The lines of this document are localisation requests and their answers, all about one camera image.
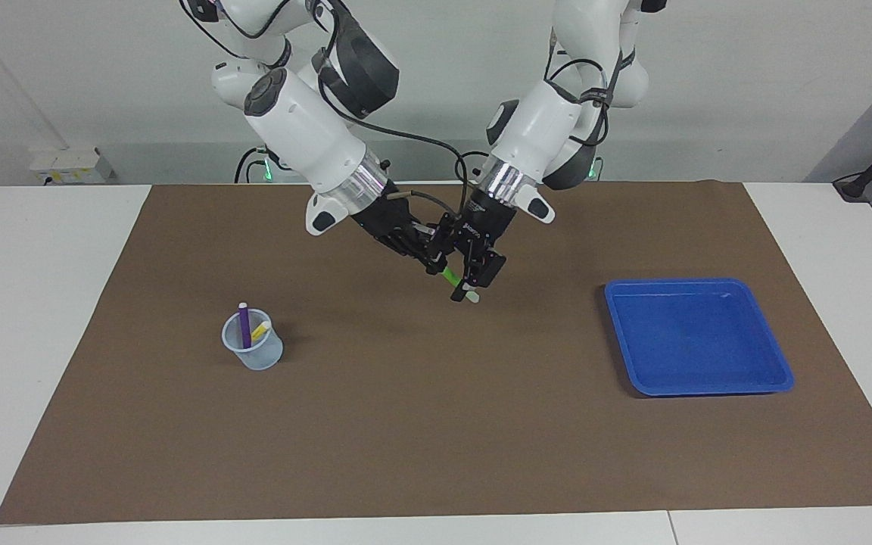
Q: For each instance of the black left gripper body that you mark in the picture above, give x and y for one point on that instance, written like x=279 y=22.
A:
x=487 y=219

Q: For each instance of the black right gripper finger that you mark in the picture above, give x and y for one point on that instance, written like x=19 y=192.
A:
x=425 y=257

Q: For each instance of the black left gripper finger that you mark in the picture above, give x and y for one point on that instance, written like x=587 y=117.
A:
x=445 y=231
x=489 y=271
x=460 y=291

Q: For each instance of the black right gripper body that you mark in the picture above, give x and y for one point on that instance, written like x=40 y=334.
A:
x=390 y=223

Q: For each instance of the green pen with white cap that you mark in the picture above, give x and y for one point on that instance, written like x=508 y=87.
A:
x=451 y=274

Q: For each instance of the yellow pen with white cap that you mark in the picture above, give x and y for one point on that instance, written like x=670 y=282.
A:
x=260 y=331

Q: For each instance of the purple pen with white cap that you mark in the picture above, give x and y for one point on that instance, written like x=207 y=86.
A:
x=244 y=325

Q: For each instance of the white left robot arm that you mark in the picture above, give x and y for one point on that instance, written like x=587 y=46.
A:
x=549 y=125

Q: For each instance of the blue plastic tray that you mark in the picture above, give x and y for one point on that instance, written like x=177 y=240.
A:
x=697 y=341

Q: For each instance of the brown table mat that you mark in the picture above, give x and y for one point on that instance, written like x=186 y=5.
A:
x=436 y=424

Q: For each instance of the clear plastic cup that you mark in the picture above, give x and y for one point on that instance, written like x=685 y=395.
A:
x=258 y=356

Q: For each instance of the white power strip box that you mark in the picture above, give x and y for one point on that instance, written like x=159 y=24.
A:
x=69 y=165

